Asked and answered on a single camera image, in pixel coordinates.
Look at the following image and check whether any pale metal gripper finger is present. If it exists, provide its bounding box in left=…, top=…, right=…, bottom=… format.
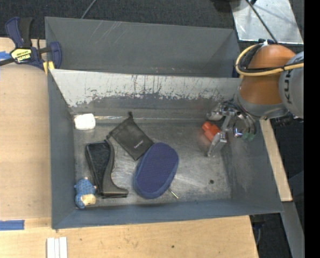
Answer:
left=207, top=132, right=228, bottom=157

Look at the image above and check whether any red plastic block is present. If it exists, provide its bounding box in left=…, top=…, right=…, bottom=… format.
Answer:
left=202, top=121, right=221, bottom=142

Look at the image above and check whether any grey metal bin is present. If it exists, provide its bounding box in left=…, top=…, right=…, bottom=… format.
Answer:
left=44, top=16, right=284, bottom=230

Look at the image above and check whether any blue oval pad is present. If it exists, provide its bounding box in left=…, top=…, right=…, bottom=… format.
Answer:
left=133, top=141, right=180, bottom=200

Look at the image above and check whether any black cloth pouch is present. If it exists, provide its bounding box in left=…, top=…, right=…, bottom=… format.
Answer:
left=108, top=111, right=154, bottom=161

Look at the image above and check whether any black curved plastic object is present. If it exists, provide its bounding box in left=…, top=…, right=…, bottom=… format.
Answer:
left=84, top=139, right=129, bottom=199

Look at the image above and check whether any white foam block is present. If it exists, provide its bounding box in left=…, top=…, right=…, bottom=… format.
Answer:
left=73, top=113, right=96, bottom=131

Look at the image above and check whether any blue toy animal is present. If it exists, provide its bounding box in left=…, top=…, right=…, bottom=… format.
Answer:
left=73, top=176, right=97, bottom=209

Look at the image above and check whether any pale wood board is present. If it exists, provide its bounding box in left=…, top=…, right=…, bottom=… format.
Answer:
left=0, top=63, right=53, bottom=221

